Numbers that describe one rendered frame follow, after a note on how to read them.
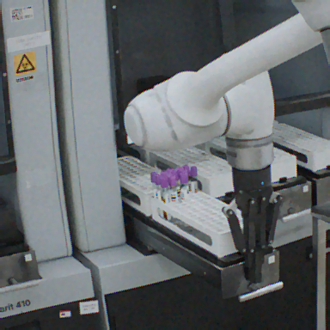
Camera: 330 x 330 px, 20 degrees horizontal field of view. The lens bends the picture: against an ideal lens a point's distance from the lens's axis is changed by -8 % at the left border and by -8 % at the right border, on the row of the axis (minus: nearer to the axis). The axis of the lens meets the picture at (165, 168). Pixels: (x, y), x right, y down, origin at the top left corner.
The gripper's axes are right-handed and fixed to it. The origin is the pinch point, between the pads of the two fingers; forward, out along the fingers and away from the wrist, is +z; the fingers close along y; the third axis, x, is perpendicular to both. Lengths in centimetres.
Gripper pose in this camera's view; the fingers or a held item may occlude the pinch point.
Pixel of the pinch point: (254, 265)
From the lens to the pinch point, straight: 186.1
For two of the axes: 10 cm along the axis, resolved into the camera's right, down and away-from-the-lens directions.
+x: 4.5, 2.1, -8.7
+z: 0.9, 9.6, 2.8
